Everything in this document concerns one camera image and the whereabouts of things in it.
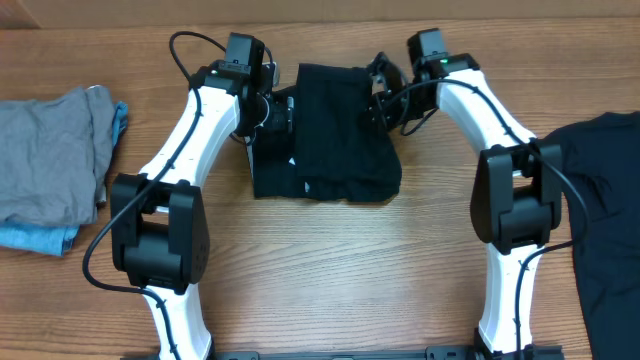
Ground black shorts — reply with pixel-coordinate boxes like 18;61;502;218
252;64;402;203

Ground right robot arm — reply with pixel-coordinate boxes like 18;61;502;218
367;28;564;359

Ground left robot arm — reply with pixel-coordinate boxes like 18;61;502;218
103;33;293;359

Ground black shirt pile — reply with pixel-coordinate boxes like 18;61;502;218
545;112;639;360

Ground grey folded shirt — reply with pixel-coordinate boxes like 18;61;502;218
1;85;115;226

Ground blue folded shirt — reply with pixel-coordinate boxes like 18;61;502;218
1;101;129;257

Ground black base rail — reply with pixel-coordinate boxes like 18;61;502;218
120;345;565;360

